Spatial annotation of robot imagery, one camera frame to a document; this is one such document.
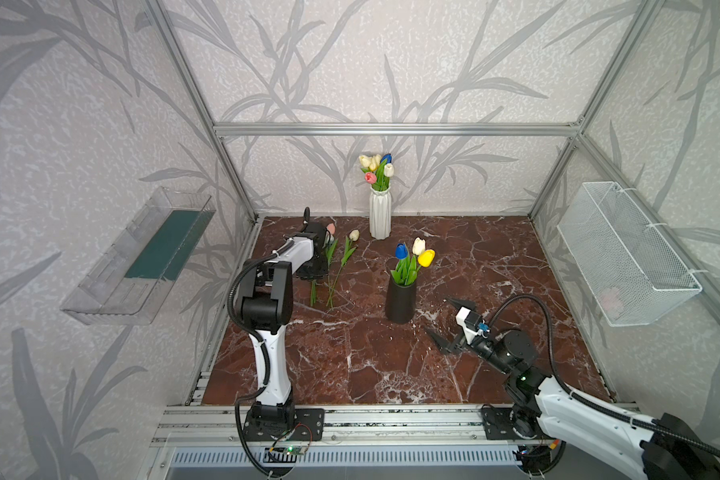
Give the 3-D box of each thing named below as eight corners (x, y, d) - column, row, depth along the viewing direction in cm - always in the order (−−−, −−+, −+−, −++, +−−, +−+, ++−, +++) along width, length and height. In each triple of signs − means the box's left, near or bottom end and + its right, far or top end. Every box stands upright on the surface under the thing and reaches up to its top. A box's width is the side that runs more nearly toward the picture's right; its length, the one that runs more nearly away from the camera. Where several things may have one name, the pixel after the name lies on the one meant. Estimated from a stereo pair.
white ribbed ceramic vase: (370, 240, 116) (369, 199, 99) (371, 228, 119) (369, 187, 103) (389, 240, 116) (391, 199, 99) (389, 228, 119) (391, 187, 103)
